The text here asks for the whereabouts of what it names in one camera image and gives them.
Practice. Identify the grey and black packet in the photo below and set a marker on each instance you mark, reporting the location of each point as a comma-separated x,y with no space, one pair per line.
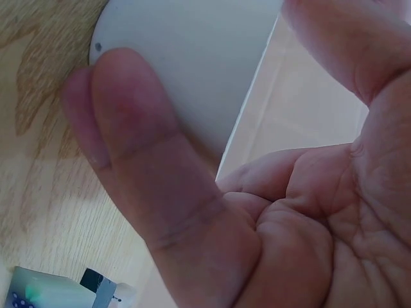
102,287

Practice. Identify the white rounded board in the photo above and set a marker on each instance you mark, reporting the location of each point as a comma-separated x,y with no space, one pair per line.
199,54

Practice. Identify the person's right hand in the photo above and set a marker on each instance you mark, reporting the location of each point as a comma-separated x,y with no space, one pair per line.
321,231

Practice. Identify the white box with blue dots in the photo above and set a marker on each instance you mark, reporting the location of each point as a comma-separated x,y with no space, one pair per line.
41,288

